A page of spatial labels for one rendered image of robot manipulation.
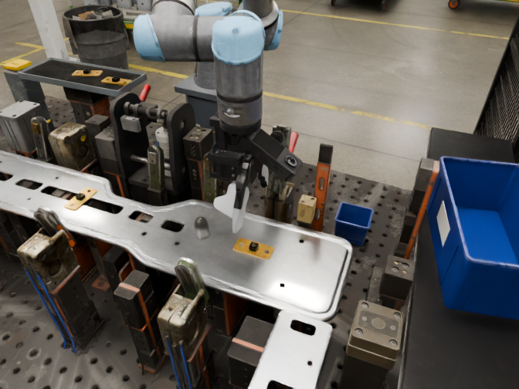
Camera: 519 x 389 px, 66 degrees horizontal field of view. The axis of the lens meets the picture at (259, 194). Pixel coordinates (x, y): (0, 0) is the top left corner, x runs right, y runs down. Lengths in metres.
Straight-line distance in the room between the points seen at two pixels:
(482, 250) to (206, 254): 0.57
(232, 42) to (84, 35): 3.24
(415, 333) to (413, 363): 0.06
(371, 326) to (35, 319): 0.90
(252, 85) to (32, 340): 0.89
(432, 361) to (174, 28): 0.68
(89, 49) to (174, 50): 3.15
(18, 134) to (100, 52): 2.57
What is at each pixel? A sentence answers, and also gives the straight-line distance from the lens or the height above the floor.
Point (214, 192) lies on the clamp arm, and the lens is 1.01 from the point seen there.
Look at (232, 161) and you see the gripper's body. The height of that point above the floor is 1.24.
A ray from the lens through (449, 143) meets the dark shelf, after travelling 1.27.
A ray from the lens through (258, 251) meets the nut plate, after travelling 0.86.
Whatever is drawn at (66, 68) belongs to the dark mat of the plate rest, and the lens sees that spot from 1.44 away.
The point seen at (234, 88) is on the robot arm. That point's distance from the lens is 0.62.
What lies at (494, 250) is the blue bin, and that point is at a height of 1.03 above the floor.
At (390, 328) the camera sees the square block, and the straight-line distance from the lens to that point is 0.71.
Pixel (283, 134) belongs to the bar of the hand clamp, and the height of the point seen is 1.21.
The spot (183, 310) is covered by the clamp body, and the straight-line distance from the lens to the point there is 0.73.
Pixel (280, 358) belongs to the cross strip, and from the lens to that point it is 0.72.
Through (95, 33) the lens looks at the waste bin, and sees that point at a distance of 3.77.
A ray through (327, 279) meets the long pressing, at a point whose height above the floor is 1.00.
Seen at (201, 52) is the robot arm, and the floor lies 1.40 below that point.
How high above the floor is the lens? 1.63
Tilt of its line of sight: 39 degrees down
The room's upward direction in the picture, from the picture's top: straight up
